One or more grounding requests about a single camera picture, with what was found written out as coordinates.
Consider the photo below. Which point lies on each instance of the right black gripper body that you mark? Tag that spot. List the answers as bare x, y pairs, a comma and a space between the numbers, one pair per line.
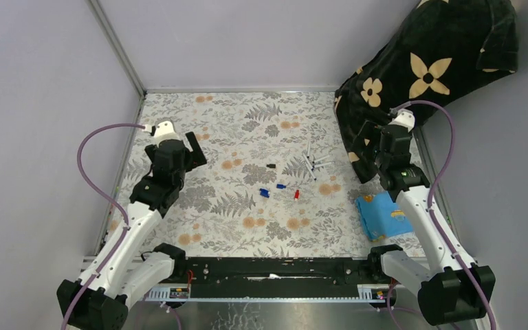
371, 132

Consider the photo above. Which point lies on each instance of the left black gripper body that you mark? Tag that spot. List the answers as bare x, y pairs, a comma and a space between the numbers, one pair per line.
192, 159

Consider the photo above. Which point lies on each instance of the white pen two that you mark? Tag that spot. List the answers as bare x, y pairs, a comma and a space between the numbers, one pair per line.
309, 167

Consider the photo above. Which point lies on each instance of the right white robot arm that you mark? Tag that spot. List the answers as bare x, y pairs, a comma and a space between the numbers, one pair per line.
453, 287

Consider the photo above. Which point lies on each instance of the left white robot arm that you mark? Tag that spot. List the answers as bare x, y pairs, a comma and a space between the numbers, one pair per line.
104, 293

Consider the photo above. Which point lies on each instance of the white pen three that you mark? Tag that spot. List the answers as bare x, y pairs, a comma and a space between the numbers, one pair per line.
320, 159

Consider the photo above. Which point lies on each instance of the blue folded cloth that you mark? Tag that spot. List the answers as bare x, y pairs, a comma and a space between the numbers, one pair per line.
380, 217

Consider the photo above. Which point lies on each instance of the floral patterned table mat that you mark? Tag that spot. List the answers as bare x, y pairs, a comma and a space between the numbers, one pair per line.
220, 211

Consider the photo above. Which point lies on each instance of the black floral blanket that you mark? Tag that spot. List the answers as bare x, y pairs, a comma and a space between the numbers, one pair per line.
442, 51

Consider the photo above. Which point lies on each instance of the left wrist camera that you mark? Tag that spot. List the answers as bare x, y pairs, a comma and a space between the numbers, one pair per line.
164, 131

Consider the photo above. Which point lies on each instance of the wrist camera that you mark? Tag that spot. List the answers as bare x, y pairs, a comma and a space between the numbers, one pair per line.
404, 118
164, 131

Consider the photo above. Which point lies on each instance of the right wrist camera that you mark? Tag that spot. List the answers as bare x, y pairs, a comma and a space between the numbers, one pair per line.
404, 118

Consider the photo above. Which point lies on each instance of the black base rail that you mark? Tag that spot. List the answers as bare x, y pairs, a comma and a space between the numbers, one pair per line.
253, 277

